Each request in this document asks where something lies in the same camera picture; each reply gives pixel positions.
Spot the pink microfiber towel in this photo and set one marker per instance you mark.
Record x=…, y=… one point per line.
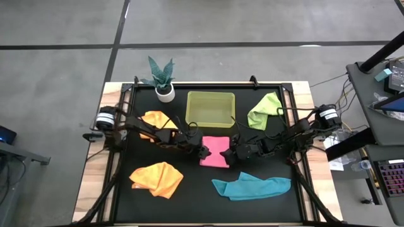
x=216, y=148

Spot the yellow translucent plastic bin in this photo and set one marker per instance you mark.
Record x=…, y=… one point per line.
x=210, y=108

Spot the black frame clamp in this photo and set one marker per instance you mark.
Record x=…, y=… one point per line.
x=136, y=80
x=253, y=80

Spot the green microfiber towel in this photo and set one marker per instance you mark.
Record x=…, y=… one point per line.
x=262, y=116

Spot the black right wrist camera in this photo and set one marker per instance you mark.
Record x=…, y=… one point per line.
x=240, y=142

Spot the clear plastic bottle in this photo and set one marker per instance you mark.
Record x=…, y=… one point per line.
x=363, y=165

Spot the black metal table frame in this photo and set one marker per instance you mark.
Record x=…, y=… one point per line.
x=288, y=88

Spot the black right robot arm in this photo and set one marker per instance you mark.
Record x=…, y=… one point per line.
x=300, y=127

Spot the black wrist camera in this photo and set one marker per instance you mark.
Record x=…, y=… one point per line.
x=240, y=142
x=194, y=135

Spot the blue-lit black device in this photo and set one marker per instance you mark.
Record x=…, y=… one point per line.
x=6, y=135

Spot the snake plant in white pot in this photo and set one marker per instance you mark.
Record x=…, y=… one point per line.
x=165, y=94

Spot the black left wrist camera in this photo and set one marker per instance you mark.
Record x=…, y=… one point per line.
x=194, y=135

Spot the clear plastic bag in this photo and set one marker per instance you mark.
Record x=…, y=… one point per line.
x=331, y=142

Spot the small black caster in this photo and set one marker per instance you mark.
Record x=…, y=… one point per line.
x=366, y=200

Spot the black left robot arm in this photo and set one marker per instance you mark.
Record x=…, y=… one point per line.
x=139, y=126

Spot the orange microfiber towel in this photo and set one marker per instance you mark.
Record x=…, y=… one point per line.
x=158, y=179
x=156, y=118

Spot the black round pole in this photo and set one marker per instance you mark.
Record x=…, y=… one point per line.
x=382, y=53

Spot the small teal box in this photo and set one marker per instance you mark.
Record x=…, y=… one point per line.
x=383, y=75

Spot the blue microfiber towel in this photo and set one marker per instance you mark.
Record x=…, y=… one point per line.
x=252, y=187

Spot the small red clip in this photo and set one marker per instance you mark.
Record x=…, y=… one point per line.
x=292, y=161

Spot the grey cart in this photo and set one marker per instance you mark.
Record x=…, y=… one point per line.
x=12, y=189

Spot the tablet with blue screen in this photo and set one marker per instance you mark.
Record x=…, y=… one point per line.
x=394, y=104

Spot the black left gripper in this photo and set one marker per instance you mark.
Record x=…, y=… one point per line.
x=186, y=148

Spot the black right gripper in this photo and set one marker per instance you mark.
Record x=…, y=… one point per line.
x=247, y=151

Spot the black desk crossbar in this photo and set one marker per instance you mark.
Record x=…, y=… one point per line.
x=347, y=145

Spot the backlit keyboard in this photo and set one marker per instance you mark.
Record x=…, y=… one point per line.
x=393, y=179

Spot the white paper sheet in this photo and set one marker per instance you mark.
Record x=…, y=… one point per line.
x=336, y=166

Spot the black screen device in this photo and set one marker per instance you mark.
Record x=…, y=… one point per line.
x=396, y=79

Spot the grey desk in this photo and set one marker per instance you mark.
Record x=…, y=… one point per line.
x=397, y=211
x=363, y=94

